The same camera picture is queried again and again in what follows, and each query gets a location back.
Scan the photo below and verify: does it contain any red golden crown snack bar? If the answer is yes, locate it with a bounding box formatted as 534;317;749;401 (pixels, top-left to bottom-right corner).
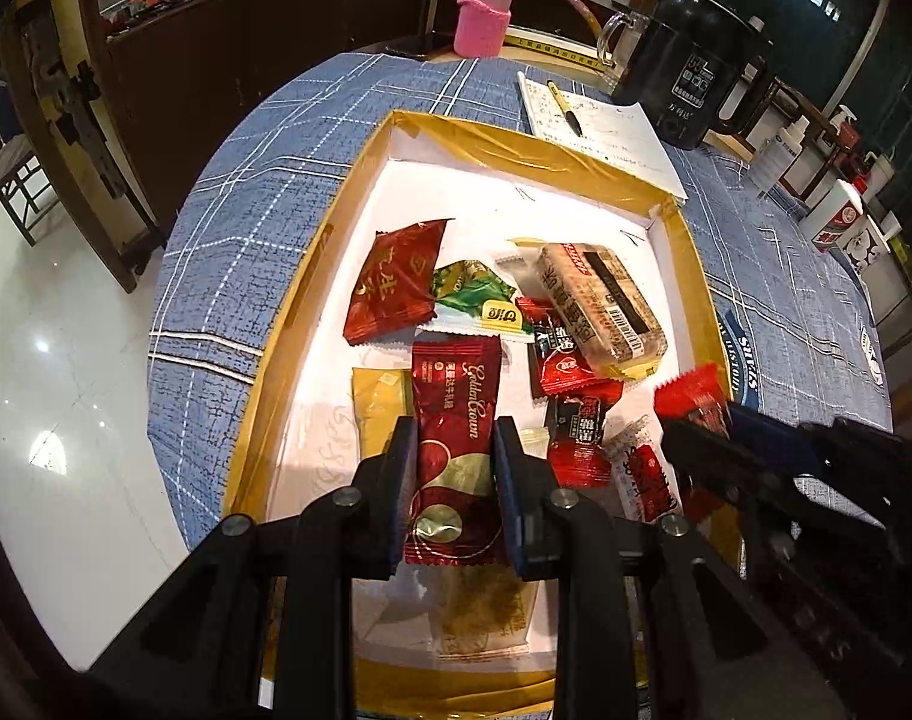
404;335;502;567

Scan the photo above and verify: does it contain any beige pastry snack pack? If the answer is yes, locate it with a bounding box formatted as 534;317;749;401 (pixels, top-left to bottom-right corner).
420;564;536;660

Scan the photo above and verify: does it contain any small red candy packet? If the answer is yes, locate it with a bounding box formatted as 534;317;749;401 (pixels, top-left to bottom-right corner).
653;364;730;437

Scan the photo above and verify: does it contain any red black candy packet lower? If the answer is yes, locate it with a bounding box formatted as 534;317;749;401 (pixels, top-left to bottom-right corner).
547;394;612;489

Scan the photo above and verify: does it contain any red black candy packet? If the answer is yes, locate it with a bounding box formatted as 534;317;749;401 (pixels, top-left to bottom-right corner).
515;296;623;405
547;394;612;489

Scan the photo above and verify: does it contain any clear red printed packet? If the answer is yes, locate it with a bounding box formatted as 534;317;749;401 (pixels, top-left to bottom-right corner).
602;415;684;525

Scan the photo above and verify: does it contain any yellow snack packet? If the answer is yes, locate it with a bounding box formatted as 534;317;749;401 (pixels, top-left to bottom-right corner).
352;367;414;460

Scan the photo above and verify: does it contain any dark red foil packet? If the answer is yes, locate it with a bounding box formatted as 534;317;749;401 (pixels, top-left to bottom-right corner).
344;220;448;346

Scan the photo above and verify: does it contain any green white snack packet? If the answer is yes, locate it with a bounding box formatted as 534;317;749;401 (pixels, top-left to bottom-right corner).
424;260;527;337

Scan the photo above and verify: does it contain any brown cracker pack with barcode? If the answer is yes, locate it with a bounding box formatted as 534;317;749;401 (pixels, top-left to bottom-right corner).
534;242;669;380

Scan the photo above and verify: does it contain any yellow-rimmed cardboard tray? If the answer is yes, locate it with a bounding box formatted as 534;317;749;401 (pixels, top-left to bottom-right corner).
223;104;726;718

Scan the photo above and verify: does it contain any white red carton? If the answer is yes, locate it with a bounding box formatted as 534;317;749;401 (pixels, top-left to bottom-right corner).
799;179;863;252

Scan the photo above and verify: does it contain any white spray bottle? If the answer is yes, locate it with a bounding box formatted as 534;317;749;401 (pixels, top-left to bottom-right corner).
747;115;809;197

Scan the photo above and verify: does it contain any white open notebook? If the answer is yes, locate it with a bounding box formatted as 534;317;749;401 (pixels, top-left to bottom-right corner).
516;71;687;202

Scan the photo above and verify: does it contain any blue plaid tablecloth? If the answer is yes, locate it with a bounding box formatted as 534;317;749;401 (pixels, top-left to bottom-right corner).
148;52;892;544

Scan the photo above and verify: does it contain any black yellow pen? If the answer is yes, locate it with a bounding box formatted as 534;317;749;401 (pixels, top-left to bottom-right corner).
547;80;583;137

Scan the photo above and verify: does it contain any black electric kettle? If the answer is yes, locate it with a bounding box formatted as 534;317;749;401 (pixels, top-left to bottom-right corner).
596;0;773;151

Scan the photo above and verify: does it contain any yellow measuring tape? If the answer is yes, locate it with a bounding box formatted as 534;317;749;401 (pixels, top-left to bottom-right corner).
503;26;602;71

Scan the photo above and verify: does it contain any dark wooden cabinet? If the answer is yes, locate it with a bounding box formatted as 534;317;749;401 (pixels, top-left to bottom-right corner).
79;0;456;231

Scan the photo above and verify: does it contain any dark wooden chair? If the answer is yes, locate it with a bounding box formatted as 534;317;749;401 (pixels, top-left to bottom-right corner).
0;132;61;247

